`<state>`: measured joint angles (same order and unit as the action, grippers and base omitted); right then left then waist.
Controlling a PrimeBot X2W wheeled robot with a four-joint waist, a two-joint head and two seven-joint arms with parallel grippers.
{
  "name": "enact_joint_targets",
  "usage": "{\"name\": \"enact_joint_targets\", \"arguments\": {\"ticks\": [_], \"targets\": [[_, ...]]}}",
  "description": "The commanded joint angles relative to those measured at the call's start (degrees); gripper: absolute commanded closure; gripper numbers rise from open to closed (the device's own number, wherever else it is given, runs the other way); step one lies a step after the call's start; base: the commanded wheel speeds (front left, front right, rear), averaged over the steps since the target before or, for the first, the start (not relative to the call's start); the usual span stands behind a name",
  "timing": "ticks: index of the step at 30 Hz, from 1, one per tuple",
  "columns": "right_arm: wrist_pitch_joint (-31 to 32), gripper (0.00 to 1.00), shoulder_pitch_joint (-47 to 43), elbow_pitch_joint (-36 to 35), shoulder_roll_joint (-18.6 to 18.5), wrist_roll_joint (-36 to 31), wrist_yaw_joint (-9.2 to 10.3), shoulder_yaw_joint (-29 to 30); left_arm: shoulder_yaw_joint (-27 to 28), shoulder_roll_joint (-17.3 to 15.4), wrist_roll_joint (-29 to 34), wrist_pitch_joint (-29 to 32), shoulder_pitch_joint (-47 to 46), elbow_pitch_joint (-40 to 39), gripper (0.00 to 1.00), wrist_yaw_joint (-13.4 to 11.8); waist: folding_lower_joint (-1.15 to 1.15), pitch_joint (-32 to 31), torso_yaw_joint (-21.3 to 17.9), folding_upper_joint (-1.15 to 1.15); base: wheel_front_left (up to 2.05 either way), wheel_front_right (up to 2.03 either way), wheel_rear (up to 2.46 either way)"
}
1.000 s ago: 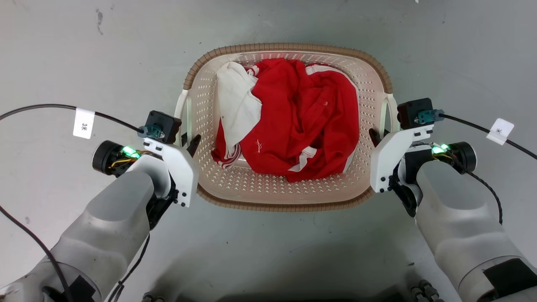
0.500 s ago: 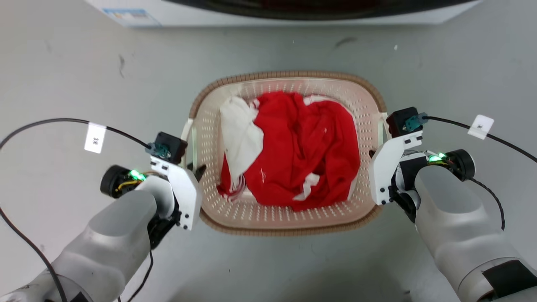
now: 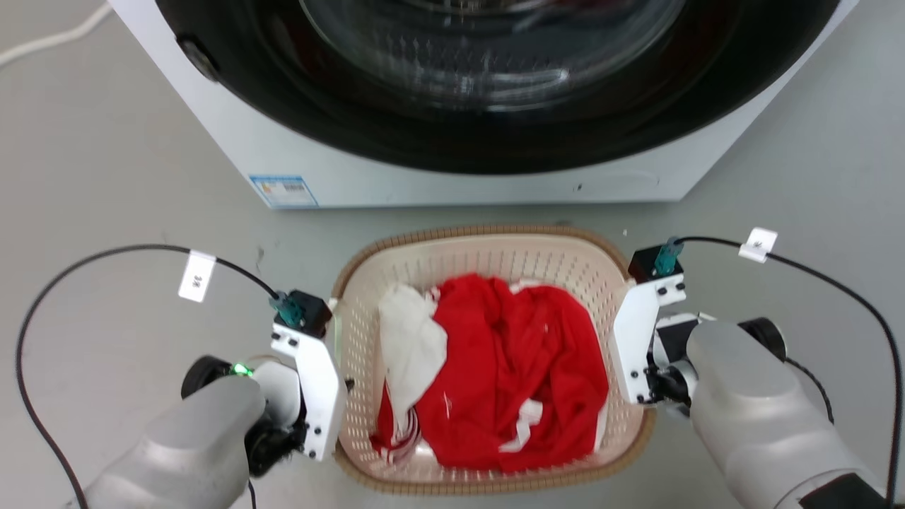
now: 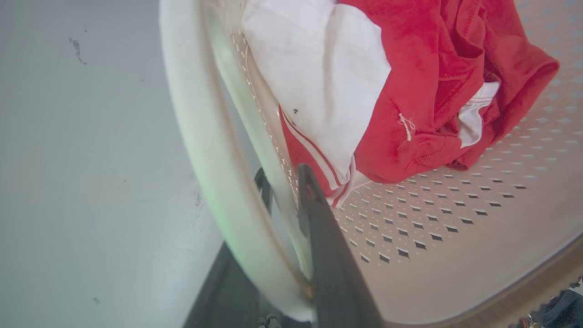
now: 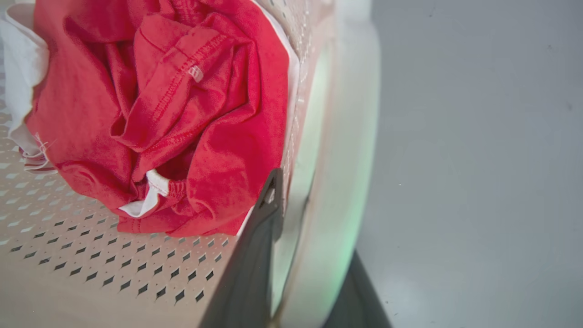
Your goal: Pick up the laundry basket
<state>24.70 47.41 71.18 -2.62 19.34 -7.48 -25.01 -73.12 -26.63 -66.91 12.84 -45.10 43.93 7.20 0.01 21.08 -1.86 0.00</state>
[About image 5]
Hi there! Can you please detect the red garment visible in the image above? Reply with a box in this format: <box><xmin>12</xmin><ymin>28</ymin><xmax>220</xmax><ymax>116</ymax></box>
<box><xmin>25</xmin><ymin>0</ymin><xmax>290</xmax><ymax>237</ymax></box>

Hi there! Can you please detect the white perforated laundry basket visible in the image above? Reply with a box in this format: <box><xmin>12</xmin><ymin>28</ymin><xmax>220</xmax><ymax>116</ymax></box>
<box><xmin>0</xmin><ymin>0</ymin><xmax>381</xmax><ymax>328</ymax></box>

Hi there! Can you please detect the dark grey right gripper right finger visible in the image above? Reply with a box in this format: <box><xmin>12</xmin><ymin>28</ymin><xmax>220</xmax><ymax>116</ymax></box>
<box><xmin>322</xmin><ymin>250</ymin><xmax>393</xmax><ymax>328</ymax></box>

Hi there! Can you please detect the white garment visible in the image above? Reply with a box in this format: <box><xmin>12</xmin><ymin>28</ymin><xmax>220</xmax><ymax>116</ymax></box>
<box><xmin>0</xmin><ymin>2</ymin><xmax>51</xmax><ymax>171</ymax></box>

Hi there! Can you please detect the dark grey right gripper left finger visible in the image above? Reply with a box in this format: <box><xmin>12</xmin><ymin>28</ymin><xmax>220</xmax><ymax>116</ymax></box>
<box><xmin>199</xmin><ymin>168</ymin><xmax>284</xmax><ymax>328</ymax></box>

